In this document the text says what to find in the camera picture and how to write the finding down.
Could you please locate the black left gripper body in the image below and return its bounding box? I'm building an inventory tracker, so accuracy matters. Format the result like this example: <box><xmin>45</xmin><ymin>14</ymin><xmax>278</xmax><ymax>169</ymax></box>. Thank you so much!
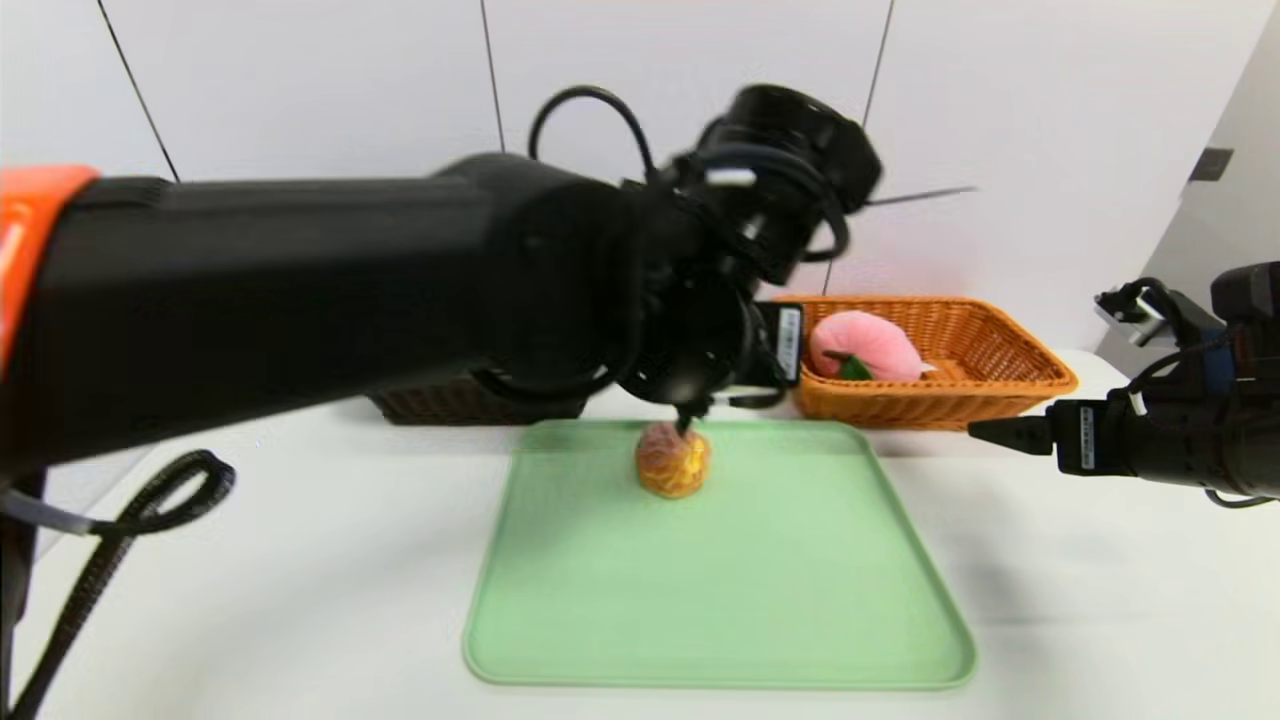
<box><xmin>726</xmin><ymin>301</ymin><xmax>804</xmax><ymax>401</ymax></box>

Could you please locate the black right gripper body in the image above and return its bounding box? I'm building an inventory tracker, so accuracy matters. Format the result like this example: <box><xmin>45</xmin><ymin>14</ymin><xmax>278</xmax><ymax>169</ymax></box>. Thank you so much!
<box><xmin>1046</xmin><ymin>390</ymin><xmax>1211</xmax><ymax>486</ymax></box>

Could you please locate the pink plush peach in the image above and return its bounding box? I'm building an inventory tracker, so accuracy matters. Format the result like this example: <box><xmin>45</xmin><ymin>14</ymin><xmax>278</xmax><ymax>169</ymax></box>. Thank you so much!
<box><xmin>809</xmin><ymin>310</ymin><xmax>939</xmax><ymax>384</ymax></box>

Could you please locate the orange wicker basket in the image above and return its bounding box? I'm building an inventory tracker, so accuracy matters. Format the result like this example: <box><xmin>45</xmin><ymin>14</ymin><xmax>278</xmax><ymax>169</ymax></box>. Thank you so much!
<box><xmin>775</xmin><ymin>294</ymin><xmax>1080</xmax><ymax>433</ymax></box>

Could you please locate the dark brown wicker basket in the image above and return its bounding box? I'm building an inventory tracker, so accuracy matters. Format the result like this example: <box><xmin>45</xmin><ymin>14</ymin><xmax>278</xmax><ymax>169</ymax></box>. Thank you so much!
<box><xmin>368</xmin><ymin>380</ymin><xmax>591</xmax><ymax>427</ymax></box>

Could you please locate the golden cream puff bread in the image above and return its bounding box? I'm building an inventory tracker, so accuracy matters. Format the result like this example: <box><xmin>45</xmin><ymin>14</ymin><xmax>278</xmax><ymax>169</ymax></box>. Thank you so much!
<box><xmin>636</xmin><ymin>420</ymin><xmax>713</xmax><ymax>500</ymax></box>

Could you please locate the light green plastic tray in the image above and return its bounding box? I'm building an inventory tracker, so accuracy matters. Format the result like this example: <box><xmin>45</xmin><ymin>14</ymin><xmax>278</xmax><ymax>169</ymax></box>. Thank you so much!
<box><xmin>463</xmin><ymin>418</ymin><xmax>979</xmax><ymax>691</ymax></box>

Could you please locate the thin black zip tie tail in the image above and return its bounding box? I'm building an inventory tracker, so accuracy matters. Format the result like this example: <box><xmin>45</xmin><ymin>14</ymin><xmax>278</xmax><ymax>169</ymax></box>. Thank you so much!
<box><xmin>865</xmin><ymin>185</ymin><xmax>979</xmax><ymax>208</ymax></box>

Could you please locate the black left camera cable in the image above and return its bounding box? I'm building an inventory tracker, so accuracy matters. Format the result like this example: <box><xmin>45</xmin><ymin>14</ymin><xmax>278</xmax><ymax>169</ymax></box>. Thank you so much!
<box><xmin>527</xmin><ymin>85</ymin><xmax>661</xmax><ymax>183</ymax></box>

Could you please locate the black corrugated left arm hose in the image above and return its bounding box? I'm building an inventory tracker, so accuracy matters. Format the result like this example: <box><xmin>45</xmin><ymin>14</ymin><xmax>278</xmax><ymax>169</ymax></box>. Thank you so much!
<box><xmin>0</xmin><ymin>450</ymin><xmax>237</xmax><ymax>720</ymax></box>

